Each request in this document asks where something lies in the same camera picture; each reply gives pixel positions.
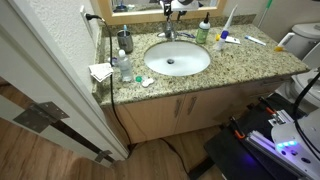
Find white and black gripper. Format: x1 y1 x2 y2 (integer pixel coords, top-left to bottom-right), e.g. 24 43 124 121
160 0 199 16

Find chrome faucet tap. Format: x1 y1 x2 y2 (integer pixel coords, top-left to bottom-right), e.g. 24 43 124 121
158 17 177 41

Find robot base with blue lights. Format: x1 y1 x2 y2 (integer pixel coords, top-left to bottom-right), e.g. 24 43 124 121
204 94 320 180

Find blue toothbrush on counter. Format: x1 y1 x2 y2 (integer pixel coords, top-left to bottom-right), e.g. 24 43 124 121
177 32 196 39

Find green soap bottle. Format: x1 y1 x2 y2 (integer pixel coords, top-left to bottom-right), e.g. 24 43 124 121
196 13 211 44

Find blue toothbrush in cup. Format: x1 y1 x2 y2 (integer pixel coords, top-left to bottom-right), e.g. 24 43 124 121
123 25 127 37

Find white oval sink basin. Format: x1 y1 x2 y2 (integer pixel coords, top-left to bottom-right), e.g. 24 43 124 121
144 41 211 76

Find grey metal cup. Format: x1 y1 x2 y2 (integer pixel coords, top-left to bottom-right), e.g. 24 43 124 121
117 30 133 54

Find white bottle with blue cap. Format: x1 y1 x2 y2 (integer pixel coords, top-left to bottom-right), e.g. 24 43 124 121
216 30 229 51

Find wooden framed mirror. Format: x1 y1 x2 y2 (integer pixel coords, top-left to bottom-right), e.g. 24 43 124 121
91 0 227 25

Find white tube with yellow cap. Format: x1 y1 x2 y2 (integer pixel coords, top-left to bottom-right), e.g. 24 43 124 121
215 34 241 44

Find clear plastic water bottle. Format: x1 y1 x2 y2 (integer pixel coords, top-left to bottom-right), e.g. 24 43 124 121
118 49 133 82

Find green white contact lens case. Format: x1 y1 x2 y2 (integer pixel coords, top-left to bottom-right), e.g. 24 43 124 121
135 76 155 88

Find white and blue toothpaste tube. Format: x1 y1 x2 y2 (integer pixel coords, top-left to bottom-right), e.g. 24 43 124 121
245 35 266 46

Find folded white paper towels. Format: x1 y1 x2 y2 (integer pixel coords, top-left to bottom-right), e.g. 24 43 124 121
89 63 113 82

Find white tube orange cap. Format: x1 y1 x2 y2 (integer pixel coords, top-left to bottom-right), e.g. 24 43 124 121
274 32 295 52

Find wooden vanity cabinet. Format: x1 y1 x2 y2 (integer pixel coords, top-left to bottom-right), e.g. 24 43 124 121
103 76 289 144

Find white toilet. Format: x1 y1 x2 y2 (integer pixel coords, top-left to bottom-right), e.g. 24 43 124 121
276 23 320 102

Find white door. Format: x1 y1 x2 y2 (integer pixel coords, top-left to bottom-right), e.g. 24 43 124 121
0 0 128 167

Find metal door hinge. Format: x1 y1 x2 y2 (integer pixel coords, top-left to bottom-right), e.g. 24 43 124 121
14 102 68 133

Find white wall outlet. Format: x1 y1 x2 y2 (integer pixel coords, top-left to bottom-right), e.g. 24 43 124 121
80 5 93 38

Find green handled mop stick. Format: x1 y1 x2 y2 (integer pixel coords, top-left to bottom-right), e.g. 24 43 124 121
257 0 273 28

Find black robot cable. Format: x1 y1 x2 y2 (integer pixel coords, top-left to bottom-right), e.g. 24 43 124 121
291 70 320 161

